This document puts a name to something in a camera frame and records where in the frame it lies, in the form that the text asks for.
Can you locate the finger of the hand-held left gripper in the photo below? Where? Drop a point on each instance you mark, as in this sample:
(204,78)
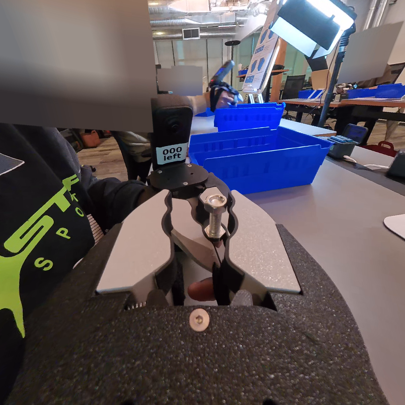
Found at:
(190,228)

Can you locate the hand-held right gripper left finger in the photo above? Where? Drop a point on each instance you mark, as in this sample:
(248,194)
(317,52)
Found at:
(139,250)

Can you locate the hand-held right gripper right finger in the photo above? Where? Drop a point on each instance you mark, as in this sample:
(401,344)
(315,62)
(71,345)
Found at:
(259,253)

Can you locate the steel hex bolt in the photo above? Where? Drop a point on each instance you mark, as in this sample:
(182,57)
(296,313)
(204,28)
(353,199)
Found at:
(214,221)

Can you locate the blue divided plastic bin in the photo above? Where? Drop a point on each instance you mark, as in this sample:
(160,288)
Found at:
(266,161)

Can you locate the person's right hand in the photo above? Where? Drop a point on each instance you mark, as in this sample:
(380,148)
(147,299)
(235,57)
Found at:
(201,289)

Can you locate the black and white printed trousers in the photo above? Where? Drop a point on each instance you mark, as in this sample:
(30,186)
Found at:
(95,228)

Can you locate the orange bag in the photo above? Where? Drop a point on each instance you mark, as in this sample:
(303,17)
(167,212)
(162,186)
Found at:
(92,139)

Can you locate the black floor lamp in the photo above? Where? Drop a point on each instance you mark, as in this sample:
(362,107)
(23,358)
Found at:
(233,57)

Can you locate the black hoodie with green print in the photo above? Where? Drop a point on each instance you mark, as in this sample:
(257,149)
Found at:
(38,240)

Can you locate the standing banner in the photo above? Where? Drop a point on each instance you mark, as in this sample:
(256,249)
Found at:
(259,60)

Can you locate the black office chair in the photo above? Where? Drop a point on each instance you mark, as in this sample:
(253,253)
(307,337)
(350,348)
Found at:
(293,87)

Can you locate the wood-edged grey board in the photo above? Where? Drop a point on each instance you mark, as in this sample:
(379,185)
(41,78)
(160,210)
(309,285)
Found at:
(304,128)

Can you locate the small black and blue device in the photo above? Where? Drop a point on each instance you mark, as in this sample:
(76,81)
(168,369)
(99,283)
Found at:
(345,145)

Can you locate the sign board on white stand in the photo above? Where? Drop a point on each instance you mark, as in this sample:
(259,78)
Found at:
(395,226)

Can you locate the dark grey box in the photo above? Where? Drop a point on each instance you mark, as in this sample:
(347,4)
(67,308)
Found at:
(397,166)

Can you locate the red bag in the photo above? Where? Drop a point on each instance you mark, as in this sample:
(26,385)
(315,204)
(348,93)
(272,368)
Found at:
(387,149)

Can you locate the studio light panel on stand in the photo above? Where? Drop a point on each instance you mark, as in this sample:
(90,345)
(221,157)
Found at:
(313,25)

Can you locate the wooden office desk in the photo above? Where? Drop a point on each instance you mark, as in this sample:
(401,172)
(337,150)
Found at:
(354,103)

